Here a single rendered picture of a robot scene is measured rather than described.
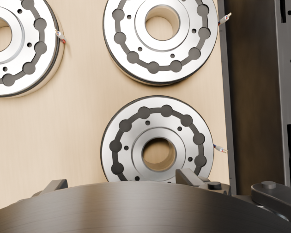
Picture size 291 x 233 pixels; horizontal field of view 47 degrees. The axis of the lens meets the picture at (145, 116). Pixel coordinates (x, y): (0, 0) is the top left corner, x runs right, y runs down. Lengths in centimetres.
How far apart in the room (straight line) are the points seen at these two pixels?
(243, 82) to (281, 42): 7
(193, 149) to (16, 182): 17
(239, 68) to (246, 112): 4
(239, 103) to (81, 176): 17
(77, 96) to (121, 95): 4
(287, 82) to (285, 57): 2
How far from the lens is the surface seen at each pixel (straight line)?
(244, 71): 31
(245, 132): 31
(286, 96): 25
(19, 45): 30
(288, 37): 25
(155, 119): 29
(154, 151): 33
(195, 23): 31
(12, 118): 34
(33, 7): 31
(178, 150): 29
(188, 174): 16
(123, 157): 30
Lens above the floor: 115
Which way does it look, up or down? 85 degrees down
